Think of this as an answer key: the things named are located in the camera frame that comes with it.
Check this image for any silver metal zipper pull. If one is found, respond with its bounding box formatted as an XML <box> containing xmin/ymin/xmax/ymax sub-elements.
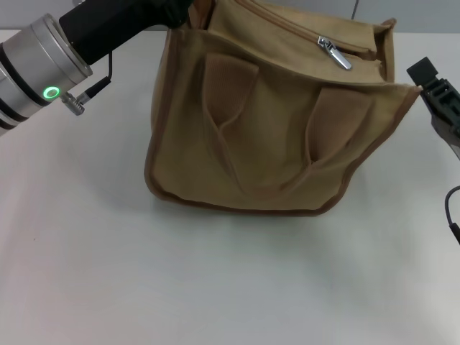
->
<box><xmin>316</xmin><ymin>34</ymin><xmax>354</xmax><ymax>72</ymax></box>

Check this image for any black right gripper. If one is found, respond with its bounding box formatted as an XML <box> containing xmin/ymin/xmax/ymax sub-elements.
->
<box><xmin>406</xmin><ymin>55</ymin><xmax>460</xmax><ymax>161</ymax></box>

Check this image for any gripper cable with connectors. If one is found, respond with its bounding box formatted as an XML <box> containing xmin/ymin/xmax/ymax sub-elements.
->
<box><xmin>444</xmin><ymin>186</ymin><xmax>460</xmax><ymax>246</ymax></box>
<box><xmin>59</xmin><ymin>50</ymin><xmax>116</xmax><ymax>117</ymax></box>

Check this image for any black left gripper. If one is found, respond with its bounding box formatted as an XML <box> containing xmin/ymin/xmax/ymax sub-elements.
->
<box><xmin>57</xmin><ymin>0</ymin><xmax>192</xmax><ymax>67</ymax></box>

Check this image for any khaki canvas food bag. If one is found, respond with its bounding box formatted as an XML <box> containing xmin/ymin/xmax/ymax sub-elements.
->
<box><xmin>144</xmin><ymin>0</ymin><xmax>422</xmax><ymax>219</ymax></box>

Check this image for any right gripper cable with connectors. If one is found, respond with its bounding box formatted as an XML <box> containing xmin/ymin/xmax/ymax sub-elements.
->
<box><xmin>444</xmin><ymin>186</ymin><xmax>460</xmax><ymax>246</ymax></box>

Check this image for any left gripper cable with connectors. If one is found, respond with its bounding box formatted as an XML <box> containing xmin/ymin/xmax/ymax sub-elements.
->
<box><xmin>59</xmin><ymin>50</ymin><xmax>116</xmax><ymax>117</ymax></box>

